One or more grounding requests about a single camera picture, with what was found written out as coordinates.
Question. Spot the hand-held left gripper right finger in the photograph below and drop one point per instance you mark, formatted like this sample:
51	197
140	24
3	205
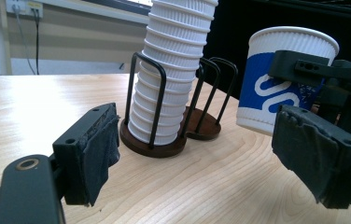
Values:
316	149

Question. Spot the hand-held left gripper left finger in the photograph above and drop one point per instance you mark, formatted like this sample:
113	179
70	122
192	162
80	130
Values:
97	149

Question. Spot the blue and white paper cup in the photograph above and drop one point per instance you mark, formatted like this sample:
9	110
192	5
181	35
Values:
267	90

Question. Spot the stack of white paper cups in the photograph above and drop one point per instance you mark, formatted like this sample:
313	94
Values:
167	77

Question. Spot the white wall outlet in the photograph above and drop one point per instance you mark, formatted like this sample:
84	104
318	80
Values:
24	6

